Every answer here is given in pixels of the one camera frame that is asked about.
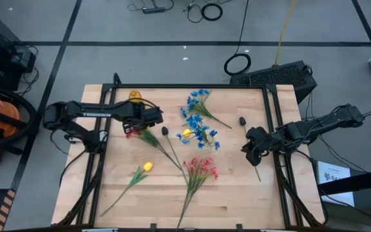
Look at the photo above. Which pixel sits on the orange vacuum cleaner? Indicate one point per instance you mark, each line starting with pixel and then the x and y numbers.
pixel 10 124

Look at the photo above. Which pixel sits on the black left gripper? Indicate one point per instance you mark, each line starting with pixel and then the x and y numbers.
pixel 134 116

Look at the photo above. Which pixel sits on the black metal bar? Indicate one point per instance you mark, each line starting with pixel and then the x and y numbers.
pixel 359 180

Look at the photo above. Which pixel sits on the red artificial flower bunch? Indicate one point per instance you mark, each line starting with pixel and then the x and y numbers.
pixel 150 138

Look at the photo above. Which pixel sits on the black power strip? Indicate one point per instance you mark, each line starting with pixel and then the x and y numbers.
pixel 153 10

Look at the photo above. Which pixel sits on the yellow artificial tulip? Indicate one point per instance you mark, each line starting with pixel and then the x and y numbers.
pixel 148 166
pixel 187 133

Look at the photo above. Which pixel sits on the amber glass vase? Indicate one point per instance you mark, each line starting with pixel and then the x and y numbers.
pixel 135 94

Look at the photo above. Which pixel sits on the black aluminium table frame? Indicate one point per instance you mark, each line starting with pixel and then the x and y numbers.
pixel 188 86

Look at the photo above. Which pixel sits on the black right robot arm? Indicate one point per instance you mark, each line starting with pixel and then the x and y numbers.
pixel 333 120

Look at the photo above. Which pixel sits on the white printed sign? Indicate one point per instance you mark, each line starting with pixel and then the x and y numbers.
pixel 333 193

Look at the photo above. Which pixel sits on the pink artificial flower bunch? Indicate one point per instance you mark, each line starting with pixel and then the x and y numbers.
pixel 198 167

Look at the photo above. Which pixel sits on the small black box device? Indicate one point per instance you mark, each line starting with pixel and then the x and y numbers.
pixel 24 59

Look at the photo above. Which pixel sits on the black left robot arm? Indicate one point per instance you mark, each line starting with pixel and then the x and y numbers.
pixel 97 113

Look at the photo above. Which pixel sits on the blue artificial flower bunch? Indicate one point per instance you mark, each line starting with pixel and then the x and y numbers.
pixel 194 94
pixel 198 127

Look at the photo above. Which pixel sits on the white metal bracket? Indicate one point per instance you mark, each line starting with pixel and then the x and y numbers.
pixel 100 230
pixel 277 230

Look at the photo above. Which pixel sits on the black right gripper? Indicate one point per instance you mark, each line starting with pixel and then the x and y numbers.
pixel 264 138

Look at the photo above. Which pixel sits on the black perforated computer case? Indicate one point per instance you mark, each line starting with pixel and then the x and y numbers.
pixel 275 75

